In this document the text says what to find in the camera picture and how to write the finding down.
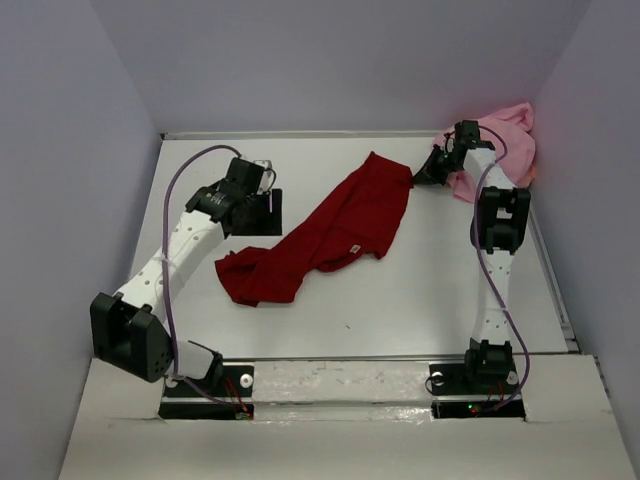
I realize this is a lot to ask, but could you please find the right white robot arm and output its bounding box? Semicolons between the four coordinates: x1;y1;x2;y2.
413;120;531;400

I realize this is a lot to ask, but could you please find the metal rail at front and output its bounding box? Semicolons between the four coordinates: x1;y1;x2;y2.
224;353;465;363

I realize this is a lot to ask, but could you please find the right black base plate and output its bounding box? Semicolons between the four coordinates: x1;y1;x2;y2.
425;362;526;420

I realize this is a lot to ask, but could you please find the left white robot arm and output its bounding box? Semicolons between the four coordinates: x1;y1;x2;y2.
89;155;281;397

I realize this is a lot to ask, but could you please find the pink t shirt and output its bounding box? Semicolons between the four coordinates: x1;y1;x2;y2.
430;101;539;205

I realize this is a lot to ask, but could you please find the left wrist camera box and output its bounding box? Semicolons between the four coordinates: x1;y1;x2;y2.
255;160;276;194

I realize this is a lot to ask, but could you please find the red t shirt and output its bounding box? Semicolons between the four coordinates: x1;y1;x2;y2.
215;152;412;307

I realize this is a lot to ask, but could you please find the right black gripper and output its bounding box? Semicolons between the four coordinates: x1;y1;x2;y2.
409;144;461;186

